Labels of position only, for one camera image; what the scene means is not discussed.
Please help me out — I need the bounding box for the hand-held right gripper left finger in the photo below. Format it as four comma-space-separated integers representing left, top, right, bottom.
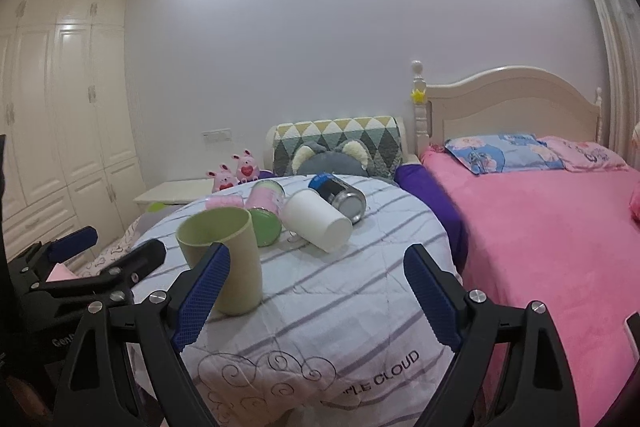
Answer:
52, 242, 232, 427

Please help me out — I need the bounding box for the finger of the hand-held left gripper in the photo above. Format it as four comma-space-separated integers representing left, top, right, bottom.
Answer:
32, 239, 167, 309
10, 226, 99, 285

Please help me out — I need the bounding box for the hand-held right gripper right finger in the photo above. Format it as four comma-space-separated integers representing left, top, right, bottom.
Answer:
403, 243, 576, 427

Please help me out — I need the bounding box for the white cup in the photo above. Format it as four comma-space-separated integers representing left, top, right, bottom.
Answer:
282, 188, 353, 254

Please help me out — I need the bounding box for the light green cup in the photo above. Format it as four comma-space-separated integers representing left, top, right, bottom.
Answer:
176, 207, 263, 317

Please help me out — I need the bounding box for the pink ribbed cup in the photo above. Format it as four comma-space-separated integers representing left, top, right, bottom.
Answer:
205, 194, 246, 211

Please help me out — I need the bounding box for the pink cup with green base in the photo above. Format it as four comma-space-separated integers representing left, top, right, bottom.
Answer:
243, 179, 286, 248

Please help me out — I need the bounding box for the metal cup with blue band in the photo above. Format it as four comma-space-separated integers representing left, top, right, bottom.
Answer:
307, 173, 367, 225

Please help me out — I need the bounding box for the bone print sheet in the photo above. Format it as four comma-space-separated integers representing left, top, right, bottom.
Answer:
75, 212, 151, 281

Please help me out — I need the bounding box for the white nightstand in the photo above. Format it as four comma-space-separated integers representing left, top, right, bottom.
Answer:
132, 179, 217, 208

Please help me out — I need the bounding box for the purple bed sheet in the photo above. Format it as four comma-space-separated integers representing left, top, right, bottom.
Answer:
395, 163, 469, 279

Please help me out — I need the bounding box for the pink blanket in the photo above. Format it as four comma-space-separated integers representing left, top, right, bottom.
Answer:
420, 146, 640, 427

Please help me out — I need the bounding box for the pink plush toy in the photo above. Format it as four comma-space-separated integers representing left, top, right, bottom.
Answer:
232, 150, 259, 184
209, 164, 239, 194

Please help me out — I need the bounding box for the cream wardrobe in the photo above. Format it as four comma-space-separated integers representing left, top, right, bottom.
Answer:
0, 0, 146, 269

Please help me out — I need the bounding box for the blue cartoon pillow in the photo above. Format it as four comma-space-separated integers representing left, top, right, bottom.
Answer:
444, 133, 566, 175

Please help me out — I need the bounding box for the grey plush toy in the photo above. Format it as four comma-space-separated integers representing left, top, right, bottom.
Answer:
291, 139, 369, 180

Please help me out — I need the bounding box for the triangle pattern cushion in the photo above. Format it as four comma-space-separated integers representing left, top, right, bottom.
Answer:
265, 116, 405, 178

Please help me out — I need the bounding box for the cream wooden headboard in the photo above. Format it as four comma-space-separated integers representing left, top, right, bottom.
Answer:
411, 60, 604, 156

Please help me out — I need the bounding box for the pink cartoon pillow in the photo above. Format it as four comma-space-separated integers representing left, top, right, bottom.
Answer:
537, 136, 630, 172

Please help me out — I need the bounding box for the cream curtain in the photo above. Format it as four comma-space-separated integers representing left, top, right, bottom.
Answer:
569, 0, 640, 158

